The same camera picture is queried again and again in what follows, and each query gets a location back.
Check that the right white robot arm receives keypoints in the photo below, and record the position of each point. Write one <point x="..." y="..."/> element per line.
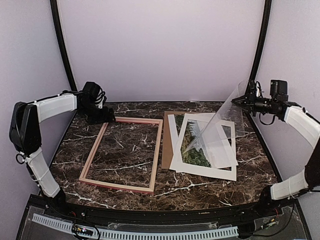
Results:
<point x="306" y="127"/>

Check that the white slotted cable duct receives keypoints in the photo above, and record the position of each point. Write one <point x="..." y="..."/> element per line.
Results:
<point x="140" y="233"/>

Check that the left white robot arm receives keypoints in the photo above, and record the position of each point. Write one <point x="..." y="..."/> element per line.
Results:
<point x="25" y="133"/>

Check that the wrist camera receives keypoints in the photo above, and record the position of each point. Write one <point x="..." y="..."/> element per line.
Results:
<point x="278" y="87"/>
<point x="92" y="94"/>

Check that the right black corner post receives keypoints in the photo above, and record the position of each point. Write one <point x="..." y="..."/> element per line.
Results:
<point x="261" y="40"/>

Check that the clear acrylic sheet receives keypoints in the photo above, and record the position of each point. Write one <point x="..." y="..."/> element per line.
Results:
<point x="214" y="142"/>

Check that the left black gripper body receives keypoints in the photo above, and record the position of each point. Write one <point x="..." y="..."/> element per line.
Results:
<point x="95" y="115"/>

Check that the brown cardboard backing board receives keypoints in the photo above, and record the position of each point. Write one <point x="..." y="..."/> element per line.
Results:
<point x="167" y="149"/>

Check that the left black corner post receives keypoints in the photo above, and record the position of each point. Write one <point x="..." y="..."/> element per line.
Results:
<point x="61" y="44"/>

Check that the pink wooden picture frame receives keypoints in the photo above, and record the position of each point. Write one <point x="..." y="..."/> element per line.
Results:
<point x="149" y="190"/>

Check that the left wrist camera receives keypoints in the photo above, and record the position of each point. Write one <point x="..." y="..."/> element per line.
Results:
<point x="92" y="94"/>

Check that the landscape photo print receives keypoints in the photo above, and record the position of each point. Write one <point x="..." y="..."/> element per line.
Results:
<point x="192" y="150"/>

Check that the black front rail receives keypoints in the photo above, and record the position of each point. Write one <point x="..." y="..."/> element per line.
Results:
<point x="243" y="215"/>

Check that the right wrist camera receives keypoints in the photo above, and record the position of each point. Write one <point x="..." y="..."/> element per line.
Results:
<point x="278" y="87"/>

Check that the white mat board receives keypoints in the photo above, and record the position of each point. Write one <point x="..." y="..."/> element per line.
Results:
<point x="200" y="170"/>

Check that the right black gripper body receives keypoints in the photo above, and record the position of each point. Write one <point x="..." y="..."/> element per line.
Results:
<point x="258" y="106"/>

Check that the black corner post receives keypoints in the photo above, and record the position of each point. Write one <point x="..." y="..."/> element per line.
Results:
<point x="61" y="44"/>
<point x="261" y="40"/>

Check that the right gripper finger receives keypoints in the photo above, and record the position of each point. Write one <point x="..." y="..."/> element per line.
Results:
<point x="241" y="99"/>
<point x="248" y="107"/>

